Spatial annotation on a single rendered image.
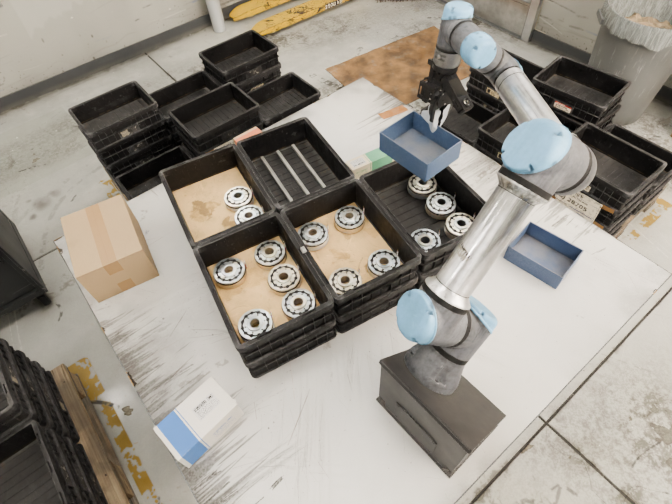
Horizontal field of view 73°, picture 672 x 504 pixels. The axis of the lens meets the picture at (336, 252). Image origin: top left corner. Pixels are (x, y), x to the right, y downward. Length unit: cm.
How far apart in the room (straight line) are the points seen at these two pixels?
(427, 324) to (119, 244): 110
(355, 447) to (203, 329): 62
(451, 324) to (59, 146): 326
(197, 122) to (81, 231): 113
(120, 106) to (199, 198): 136
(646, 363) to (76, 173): 345
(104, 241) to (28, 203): 180
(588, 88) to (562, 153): 204
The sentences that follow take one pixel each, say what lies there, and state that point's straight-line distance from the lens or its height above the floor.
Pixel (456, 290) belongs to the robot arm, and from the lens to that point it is 100.
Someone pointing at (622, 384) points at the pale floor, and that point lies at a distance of 246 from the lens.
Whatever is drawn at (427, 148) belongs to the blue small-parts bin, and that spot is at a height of 107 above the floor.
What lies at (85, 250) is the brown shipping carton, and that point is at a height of 86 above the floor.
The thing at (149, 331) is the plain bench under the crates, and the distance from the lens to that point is 165.
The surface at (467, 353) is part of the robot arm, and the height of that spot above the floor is 100.
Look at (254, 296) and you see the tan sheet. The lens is 145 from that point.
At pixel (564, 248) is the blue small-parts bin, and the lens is 177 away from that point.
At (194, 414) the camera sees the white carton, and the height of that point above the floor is 79.
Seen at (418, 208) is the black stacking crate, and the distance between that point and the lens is 163.
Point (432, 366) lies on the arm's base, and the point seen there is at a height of 98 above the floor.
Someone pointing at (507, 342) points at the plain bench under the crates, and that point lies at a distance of 155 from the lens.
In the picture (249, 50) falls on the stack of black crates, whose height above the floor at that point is 49.
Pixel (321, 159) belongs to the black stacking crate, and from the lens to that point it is 181.
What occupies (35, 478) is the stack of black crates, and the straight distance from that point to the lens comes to 202.
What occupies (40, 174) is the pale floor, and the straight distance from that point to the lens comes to 367.
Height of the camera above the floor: 204
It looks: 54 degrees down
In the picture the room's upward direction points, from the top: 5 degrees counter-clockwise
